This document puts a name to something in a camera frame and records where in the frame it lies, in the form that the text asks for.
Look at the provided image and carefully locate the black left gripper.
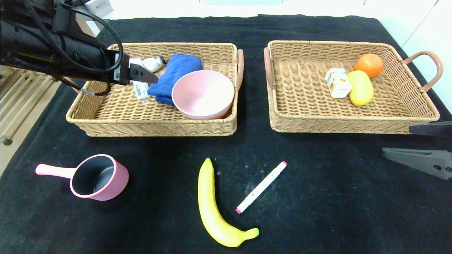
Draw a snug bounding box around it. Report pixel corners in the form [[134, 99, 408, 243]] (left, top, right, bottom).
[[73, 39, 159, 85]]

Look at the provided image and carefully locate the blue towel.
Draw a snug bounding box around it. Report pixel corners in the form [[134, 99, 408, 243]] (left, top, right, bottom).
[[147, 54, 203, 106]]

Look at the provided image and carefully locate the pink saucepan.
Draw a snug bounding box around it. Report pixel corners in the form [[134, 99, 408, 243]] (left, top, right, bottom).
[[35, 154, 130, 201]]

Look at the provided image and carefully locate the small juice carton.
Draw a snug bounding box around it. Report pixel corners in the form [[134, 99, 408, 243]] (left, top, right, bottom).
[[325, 68, 352, 98]]

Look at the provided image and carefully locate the yellow mango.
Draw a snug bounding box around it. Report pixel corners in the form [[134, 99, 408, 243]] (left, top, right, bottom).
[[347, 70, 374, 107]]

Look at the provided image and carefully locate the white bottle with black cap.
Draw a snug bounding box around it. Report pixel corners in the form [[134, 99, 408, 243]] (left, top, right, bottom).
[[129, 56, 167, 73]]

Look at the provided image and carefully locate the white squeeze tube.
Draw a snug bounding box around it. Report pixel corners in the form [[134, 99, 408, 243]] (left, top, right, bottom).
[[132, 80, 151, 105]]

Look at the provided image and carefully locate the pink bowl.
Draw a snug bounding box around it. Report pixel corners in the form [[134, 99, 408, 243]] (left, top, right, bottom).
[[172, 70, 235, 120]]

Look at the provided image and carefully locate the white table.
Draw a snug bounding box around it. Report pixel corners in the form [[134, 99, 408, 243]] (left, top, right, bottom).
[[81, 0, 382, 37]]

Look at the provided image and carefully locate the wooden rack on wheels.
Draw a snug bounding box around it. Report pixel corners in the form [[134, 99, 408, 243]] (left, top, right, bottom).
[[0, 65, 62, 147]]

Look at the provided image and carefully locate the yellow banana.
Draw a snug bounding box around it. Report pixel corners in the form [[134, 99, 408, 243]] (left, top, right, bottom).
[[198, 158, 260, 247]]

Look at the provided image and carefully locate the white marker with pink caps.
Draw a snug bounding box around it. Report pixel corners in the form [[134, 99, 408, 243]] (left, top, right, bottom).
[[236, 161, 288, 214]]

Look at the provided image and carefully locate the black tablecloth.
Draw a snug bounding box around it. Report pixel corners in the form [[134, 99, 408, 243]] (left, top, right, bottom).
[[0, 15, 452, 254]]

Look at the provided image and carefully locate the orange fruit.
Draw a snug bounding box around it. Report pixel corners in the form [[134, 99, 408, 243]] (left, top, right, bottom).
[[354, 53, 384, 79]]

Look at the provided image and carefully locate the wicker basket with brown handles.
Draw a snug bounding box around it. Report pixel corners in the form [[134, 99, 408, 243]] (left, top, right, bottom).
[[66, 43, 245, 137], [263, 40, 443, 135]]

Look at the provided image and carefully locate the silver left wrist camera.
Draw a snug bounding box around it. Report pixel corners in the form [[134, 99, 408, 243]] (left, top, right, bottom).
[[76, 0, 114, 21]]

